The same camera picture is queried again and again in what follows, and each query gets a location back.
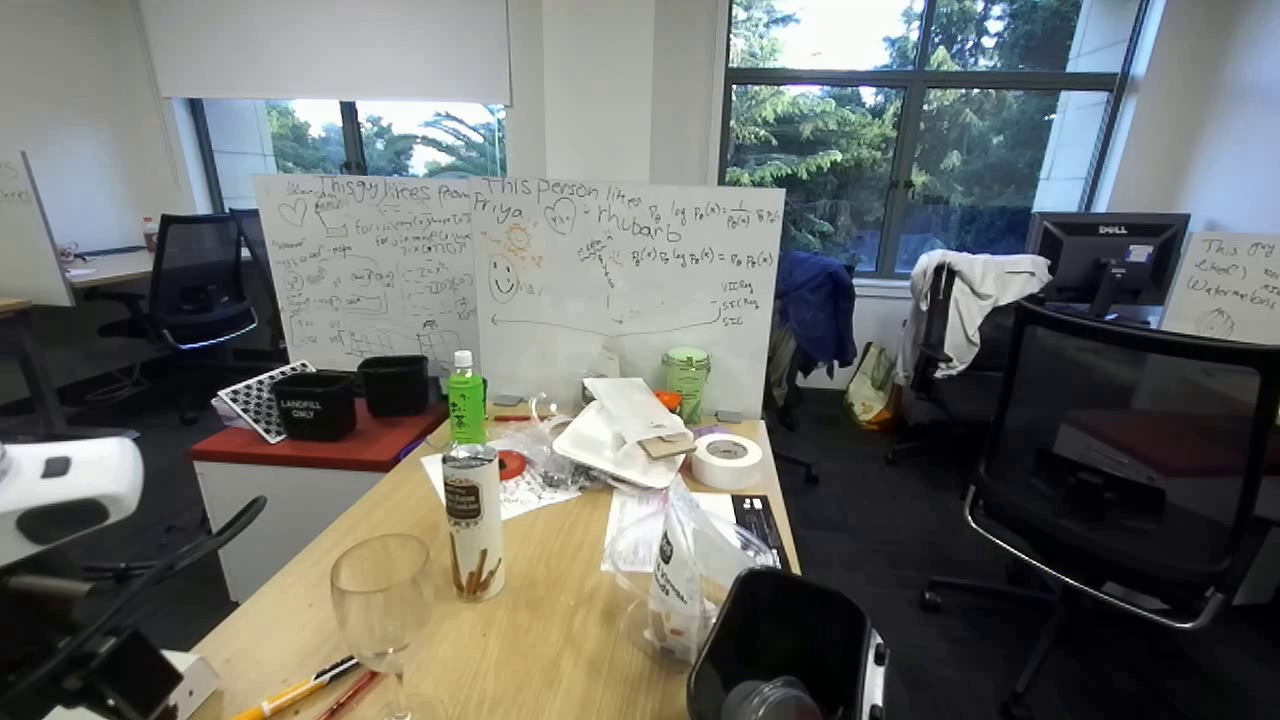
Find white masking tape roll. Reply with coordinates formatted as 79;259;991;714
687;429;768;492

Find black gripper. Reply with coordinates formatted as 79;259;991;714
72;627;187;720

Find green drink bottle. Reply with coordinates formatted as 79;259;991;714
441;347;493;451

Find green plastic jar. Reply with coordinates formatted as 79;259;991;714
655;344;716;429

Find black computer monitor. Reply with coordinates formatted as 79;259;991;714
1025;209;1196;331

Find plain black bin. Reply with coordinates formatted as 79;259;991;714
356;351;437;421

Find pile of white papers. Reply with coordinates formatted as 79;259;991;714
547;373;700;494

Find white roller blind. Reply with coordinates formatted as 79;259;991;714
137;0;513;109

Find white power strip box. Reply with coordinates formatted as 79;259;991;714
156;647;227;720

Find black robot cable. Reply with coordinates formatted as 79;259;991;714
0;492;271;714

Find red topped white cabinet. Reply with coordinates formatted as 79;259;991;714
187;395;452;608

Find black mesh office chair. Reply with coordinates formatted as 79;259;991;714
915;295;1280;720
140;210;271;355

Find whiteboard with smiley drawing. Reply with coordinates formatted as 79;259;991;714
474;174;788;421

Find white perforated panel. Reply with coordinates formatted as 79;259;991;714
209;355;321;448

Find clear wine glass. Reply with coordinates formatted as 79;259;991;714
328;532;446;705

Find yellow green bag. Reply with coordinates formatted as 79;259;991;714
846;334;905;432

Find clear bag black label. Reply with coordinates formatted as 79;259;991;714
643;475;754;673

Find white cloth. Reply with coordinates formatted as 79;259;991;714
910;248;1056;385

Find black marker pen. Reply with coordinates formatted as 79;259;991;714
231;653;370;720

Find blue jacket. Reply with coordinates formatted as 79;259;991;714
777;248;861;377

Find black landfill bin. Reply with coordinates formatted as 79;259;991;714
270;367;365;443
683;563;893;720

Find small handwritten whiteboard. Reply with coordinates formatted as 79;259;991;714
1160;228;1280;347

